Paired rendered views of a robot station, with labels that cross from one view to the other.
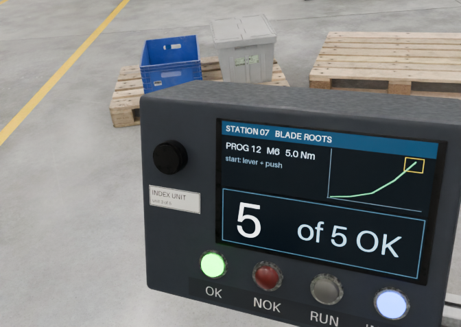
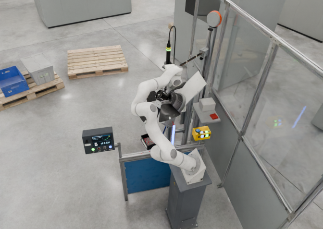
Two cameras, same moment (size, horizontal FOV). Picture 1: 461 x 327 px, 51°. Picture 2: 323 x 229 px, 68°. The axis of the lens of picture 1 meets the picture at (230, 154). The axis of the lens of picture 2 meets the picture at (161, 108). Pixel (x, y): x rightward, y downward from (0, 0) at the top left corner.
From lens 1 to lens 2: 1.79 m
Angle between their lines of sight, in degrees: 33
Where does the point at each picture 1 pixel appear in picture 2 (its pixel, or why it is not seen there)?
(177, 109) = (86, 137)
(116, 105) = not seen: outside the picture
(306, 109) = (99, 134)
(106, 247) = (25, 155)
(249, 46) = (43, 70)
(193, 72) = (23, 84)
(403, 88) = (100, 72)
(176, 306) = (58, 162)
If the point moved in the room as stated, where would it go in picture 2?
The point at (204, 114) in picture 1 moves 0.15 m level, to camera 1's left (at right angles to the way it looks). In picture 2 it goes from (89, 136) to (72, 144)
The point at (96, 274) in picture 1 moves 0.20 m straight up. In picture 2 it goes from (28, 164) to (22, 155)
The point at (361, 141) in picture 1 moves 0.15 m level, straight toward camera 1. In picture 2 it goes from (104, 135) to (107, 148)
